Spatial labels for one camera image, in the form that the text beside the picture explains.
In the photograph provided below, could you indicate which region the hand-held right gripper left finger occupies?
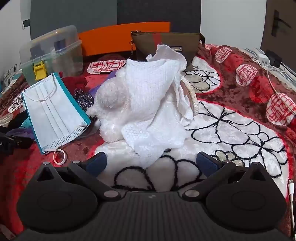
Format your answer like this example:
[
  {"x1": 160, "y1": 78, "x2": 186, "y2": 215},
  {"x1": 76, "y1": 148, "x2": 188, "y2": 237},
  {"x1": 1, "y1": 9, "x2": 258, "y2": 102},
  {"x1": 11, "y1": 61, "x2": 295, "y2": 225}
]
[{"x1": 36, "y1": 152, "x2": 123, "y2": 202}]

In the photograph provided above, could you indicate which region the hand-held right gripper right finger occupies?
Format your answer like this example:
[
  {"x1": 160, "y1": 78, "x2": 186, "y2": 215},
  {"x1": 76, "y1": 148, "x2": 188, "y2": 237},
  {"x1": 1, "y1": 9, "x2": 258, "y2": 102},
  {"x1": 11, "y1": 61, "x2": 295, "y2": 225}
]
[{"x1": 182, "y1": 151, "x2": 276, "y2": 202}]

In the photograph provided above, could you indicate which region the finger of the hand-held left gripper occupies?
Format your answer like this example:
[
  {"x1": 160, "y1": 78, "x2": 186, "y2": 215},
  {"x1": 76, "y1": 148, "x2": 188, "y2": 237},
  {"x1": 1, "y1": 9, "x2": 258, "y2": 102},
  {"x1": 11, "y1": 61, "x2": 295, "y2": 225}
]
[{"x1": 13, "y1": 136, "x2": 36, "y2": 149}]

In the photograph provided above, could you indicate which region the blue face mask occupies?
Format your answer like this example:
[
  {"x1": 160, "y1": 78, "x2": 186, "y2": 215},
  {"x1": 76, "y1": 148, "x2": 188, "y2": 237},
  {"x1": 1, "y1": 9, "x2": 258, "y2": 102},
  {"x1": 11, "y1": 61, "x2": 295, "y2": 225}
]
[{"x1": 22, "y1": 73, "x2": 92, "y2": 165}]

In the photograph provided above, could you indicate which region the white plush toy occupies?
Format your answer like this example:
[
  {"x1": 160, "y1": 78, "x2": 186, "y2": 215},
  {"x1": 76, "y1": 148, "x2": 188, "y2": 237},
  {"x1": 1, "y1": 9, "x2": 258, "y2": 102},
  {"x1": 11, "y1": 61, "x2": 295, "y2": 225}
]
[{"x1": 86, "y1": 69, "x2": 199, "y2": 144}]

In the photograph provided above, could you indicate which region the red fluffy sock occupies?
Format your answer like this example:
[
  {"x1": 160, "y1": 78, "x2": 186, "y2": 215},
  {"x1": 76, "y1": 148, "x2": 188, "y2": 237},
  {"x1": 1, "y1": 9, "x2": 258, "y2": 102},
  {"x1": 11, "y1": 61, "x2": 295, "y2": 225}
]
[{"x1": 60, "y1": 75, "x2": 87, "y2": 98}]

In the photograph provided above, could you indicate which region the purple fleece cloth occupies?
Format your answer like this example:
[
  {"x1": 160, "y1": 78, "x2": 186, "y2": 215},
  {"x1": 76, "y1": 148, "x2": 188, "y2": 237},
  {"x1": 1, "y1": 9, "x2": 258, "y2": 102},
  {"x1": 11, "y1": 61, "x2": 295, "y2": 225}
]
[{"x1": 88, "y1": 70, "x2": 117, "y2": 96}]

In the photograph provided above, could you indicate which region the white waffle towel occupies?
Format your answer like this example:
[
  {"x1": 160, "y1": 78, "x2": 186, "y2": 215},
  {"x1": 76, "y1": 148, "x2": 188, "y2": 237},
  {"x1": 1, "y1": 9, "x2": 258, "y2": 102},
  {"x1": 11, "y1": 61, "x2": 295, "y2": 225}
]
[{"x1": 120, "y1": 44, "x2": 195, "y2": 168}]

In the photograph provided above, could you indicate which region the orange cardboard box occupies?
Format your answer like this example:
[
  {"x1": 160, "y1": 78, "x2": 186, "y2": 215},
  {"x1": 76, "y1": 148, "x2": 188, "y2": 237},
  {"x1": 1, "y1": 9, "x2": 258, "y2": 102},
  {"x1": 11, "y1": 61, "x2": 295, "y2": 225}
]
[{"x1": 78, "y1": 22, "x2": 171, "y2": 57}]

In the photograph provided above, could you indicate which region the teal cloth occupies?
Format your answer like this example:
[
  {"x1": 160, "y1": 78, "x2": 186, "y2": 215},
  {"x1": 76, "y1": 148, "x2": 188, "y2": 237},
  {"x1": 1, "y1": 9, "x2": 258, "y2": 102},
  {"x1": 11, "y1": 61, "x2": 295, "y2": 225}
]
[{"x1": 20, "y1": 117, "x2": 35, "y2": 131}]

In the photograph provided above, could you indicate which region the dark cloth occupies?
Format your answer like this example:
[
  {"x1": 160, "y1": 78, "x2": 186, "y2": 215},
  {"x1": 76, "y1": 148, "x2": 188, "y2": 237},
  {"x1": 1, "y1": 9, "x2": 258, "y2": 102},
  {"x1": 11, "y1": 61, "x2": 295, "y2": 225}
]
[{"x1": 0, "y1": 111, "x2": 35, "y2": 141}]

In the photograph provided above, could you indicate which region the red floral printed blanket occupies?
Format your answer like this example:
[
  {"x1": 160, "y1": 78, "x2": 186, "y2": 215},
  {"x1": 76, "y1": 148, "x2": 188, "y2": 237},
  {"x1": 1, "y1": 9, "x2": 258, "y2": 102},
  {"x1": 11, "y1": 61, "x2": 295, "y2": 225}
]
[{"x1": 0, "y1": 44, "x2": 296, "y2": 234}]

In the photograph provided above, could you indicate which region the sparkly black scrunchie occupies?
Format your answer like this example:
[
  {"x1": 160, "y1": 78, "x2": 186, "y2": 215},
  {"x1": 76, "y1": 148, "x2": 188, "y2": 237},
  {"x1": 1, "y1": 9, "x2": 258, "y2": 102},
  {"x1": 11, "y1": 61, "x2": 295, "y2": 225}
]
[{"x1": 74, "y1": 88, "x2": 95, "y2": 109}]

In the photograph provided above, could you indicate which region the clear plastic storage box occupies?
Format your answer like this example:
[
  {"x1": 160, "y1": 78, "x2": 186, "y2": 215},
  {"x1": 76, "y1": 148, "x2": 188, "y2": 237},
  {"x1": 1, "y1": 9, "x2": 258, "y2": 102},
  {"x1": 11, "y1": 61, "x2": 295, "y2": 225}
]
[{"x1": 20, "y1": 25, "x2": 83, "y2": 81}]

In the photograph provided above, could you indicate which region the white power adapter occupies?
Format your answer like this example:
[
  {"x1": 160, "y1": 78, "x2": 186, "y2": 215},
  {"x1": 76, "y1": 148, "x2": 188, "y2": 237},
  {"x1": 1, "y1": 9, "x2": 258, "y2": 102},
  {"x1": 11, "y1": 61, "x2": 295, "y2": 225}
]
[{"x1": 256, "y1": 54, "x2": 271, "y2": 68}]

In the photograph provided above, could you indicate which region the black power adapter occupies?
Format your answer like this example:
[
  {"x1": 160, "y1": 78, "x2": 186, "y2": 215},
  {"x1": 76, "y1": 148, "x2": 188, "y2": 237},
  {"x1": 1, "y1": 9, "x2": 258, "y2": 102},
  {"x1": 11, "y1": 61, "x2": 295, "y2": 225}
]
[{"x1": 265, "y1": 50, "x2": 283, "y2": 68}]

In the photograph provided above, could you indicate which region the brown zip pouch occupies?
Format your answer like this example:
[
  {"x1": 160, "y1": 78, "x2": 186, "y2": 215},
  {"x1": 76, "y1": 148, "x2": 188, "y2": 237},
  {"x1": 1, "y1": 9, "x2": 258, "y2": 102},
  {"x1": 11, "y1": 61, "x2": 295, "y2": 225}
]
[{"x1": 130, "y1": 31, "x2": 206, "y2": 71}]

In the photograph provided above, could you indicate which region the brown door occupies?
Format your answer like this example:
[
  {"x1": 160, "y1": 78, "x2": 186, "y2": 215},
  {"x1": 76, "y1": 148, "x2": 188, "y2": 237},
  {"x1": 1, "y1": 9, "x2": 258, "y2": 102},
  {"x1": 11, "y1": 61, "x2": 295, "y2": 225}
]
[{"x1": 260, "y1": 0, "x2": 296, "y2": 56}]

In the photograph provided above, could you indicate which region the white cable with plug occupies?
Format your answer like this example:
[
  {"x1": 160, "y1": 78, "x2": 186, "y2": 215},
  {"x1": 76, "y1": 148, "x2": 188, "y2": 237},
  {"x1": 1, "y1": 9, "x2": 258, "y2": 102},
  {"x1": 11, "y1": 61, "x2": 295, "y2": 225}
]
[{"x1": 288, "y1": 179, "x2": 296, "y2": 219}]

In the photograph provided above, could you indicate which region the white charging cable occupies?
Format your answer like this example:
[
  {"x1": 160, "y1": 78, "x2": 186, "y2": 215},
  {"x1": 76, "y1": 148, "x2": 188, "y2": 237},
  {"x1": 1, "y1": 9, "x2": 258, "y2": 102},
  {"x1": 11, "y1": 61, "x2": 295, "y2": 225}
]
[{"x1": 267, "y1": 68, "x2": 296, "y2": 123}]

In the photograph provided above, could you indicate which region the black door handle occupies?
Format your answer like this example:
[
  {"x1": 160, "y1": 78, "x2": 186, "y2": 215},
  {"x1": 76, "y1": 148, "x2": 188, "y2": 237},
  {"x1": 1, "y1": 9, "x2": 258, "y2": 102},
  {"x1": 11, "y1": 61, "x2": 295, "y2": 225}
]
[{"x1": 272, "y1": 9, "x2": 292, "y2": 37}]

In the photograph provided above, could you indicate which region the dark grey felt wall panel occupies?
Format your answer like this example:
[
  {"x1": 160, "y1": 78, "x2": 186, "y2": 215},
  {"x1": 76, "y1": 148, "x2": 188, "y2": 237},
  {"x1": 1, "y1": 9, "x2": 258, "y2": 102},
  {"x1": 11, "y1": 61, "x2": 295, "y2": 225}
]
[{"x1": 117, "y1": 0, "x2": 201, "y2": 34}]

